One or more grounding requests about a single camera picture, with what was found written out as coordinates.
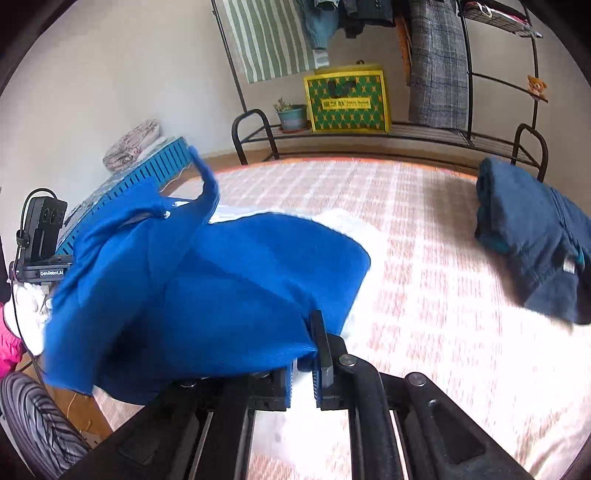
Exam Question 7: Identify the white and blue sweatshirt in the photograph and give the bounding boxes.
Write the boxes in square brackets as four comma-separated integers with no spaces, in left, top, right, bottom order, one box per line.
[44,145,384,467]

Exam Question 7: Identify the bed with pink plaid sheet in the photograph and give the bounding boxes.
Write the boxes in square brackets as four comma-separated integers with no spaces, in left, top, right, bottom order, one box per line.
[92,157,591,480]

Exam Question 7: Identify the folded floral bedding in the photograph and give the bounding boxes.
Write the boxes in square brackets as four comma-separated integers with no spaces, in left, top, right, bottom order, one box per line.
[102,119,167,174]

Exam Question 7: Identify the small potted plant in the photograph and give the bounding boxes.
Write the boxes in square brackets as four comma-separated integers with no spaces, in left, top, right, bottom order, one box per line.
[273,98,308,134]

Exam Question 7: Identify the blue slotted plastic crate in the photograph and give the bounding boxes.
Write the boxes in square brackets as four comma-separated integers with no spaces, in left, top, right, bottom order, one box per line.
[55,136,195,257]

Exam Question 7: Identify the black rubber tyre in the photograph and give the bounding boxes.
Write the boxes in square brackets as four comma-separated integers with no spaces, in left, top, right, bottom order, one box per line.
[0,371,93,480]

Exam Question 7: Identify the green striped hanging cloth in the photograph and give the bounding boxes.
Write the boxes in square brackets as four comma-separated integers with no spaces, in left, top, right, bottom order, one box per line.
[221,0,317,85]

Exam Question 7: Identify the grey plaid hanging cloth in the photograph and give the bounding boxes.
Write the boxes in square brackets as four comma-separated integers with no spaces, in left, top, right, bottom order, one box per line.
[406,0,469,130]

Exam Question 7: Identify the blue denim hanging garment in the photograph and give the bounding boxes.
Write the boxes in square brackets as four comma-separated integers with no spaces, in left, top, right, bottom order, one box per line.
[295,0,342,51]

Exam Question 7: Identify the small teddy bear toy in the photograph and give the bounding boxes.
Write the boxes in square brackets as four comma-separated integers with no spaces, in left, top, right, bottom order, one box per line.
[526,76,550,101]

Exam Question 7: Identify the person's left hand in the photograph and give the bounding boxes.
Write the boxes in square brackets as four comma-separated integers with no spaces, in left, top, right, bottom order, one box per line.
[13,281,56,355]

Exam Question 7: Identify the orange hanging cloth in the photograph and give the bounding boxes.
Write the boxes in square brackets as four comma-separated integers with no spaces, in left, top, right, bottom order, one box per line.
[394,14,413,86]

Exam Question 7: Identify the dark hanging clothes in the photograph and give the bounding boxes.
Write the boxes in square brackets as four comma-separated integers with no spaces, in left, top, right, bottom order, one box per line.
[339,0,398,40]

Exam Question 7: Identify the black metal rack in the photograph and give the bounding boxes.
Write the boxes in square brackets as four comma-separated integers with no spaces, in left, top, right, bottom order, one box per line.
[211,0,550,183]

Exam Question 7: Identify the folded navy garment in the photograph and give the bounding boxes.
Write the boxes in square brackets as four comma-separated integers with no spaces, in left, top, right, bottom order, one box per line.
[475,157,591,326]

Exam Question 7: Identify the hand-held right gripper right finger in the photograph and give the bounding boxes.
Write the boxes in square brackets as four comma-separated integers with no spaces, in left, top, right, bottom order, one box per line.
[309,310,536,480]

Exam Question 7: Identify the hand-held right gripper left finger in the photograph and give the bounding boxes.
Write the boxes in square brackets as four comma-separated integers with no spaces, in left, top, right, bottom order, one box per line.
[60,357,296,480]

